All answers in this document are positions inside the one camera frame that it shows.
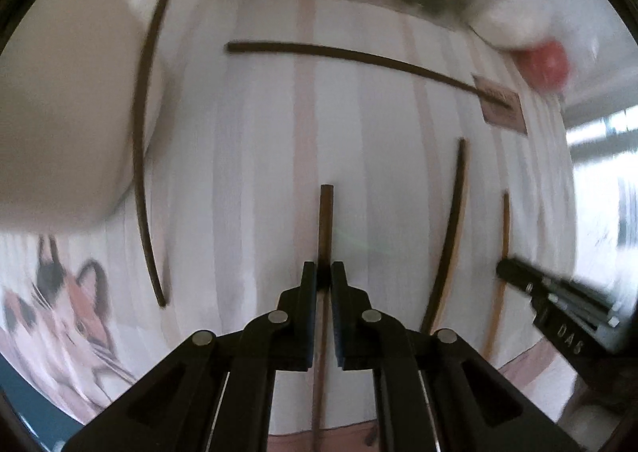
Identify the window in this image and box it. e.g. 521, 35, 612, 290
565, 105, 638, 253

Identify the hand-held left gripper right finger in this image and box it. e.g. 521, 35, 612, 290
333, 263, 581, 452

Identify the cream wooden chopstick rack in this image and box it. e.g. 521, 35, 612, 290
0, 0, 167, 236

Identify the striped cat mat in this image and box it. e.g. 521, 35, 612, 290
0, 0, 599, 438

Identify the teal cabinet front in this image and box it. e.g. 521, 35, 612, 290
0, 357, 81, 452

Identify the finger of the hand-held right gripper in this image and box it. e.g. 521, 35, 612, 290
496, 257, 564, 300

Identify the dark wooden chopstick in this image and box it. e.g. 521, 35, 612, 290
311, 185, 335, 452
420, 138, 468, 336
226, 41, 513, 110
131, 0, 193, 309
484, 191, 511, 358

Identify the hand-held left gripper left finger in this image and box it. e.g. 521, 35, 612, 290
62, 263, 317, 452

